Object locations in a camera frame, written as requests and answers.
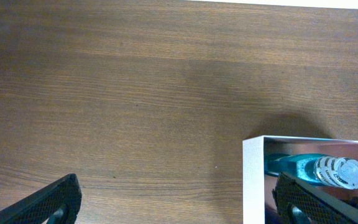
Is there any teal mouthwash bottle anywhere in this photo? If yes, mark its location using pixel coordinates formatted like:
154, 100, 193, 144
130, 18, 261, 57
264, 154, 358, 190

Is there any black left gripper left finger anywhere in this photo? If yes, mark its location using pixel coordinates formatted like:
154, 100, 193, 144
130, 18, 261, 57
0, 174, 82, 223

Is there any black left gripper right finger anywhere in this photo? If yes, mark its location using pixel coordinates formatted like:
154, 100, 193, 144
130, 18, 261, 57
272, 172, 358, 224

